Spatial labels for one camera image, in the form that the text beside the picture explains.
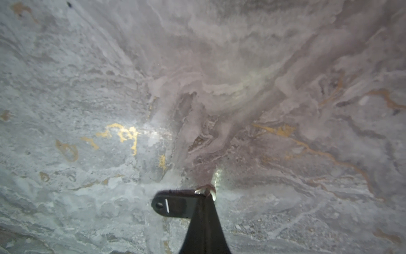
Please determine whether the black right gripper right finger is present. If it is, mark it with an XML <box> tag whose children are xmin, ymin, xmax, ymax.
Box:
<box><xmin>203</xmin><ymin>196</ymin><xmax>231</xmax><ymax>254</ymax></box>

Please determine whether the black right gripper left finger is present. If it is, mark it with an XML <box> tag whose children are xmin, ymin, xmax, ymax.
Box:
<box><xmin>179</xmin><ymin>196</ymin><xmax>205</xmax><ymax>254</ymax></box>

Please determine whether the black key tag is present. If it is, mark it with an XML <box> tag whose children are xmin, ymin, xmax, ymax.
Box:
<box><xmin>151</xmin><ymin>185</ymin><xmax>216</xmax><ymax>219</ymax></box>

